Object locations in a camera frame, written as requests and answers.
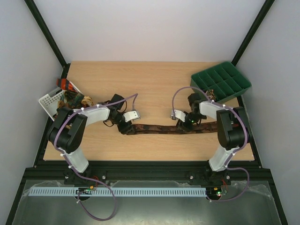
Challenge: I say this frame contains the brown red patterned tie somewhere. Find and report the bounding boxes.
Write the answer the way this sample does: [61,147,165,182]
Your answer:
[123,122,218,135]

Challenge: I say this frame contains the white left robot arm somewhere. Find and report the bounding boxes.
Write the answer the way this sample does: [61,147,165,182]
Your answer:
[46,104,140,173]

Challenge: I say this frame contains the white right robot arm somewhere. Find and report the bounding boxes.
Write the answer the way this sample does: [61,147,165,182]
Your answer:
[171,100,253,184]

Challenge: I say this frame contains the rolled tie in tray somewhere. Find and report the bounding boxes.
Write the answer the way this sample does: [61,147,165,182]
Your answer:
[205,89,216,101]

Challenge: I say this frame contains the beige patterned tie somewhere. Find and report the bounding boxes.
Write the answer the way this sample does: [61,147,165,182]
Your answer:
[81,96,94,108]

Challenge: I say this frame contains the green compartment tray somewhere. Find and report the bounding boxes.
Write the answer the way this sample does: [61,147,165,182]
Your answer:
[190,61,251,103]

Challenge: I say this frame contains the green orange patterned tie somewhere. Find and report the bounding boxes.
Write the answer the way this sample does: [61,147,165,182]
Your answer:
[56,91,84,112]

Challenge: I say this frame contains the red navy striped tie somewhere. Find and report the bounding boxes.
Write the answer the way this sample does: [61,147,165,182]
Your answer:
[56,78,78,92]

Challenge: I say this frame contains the white perforated plastic basket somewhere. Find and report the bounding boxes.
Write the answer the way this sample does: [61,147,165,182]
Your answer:
[38,82,81,121]

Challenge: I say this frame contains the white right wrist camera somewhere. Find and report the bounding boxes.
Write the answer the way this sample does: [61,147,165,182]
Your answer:
[170,110,186,122]

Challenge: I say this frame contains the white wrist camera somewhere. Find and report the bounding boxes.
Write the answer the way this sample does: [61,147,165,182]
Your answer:
[123,110,141,122]
[170,110,186,122]

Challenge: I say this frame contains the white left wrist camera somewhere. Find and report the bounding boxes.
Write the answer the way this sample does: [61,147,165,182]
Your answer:
[123,110,141,122]

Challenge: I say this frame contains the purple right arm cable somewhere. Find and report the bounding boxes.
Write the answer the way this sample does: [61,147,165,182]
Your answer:
[172,86,250,203]

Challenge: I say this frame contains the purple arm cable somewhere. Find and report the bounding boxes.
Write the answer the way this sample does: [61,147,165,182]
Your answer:
[172,86,250,203]
[53,93,139,221]

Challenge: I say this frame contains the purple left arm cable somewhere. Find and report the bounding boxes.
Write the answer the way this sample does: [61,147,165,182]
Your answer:
[53,93,139,221]

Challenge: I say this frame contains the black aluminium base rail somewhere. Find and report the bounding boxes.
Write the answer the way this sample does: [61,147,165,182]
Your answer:
[21,161,274,187]

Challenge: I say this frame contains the light blue cable duct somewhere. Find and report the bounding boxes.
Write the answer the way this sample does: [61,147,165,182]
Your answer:
[28,187,207,197]

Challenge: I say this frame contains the black frame post right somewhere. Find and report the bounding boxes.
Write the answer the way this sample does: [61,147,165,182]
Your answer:
[231,0,275,66]

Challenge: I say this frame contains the black frame post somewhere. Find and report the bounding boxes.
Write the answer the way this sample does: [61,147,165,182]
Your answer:
[231,0,275,66]
[24,0,68,68]

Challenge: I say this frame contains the black frame post left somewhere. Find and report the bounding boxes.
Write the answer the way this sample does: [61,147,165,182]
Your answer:
[24,0,68,68]

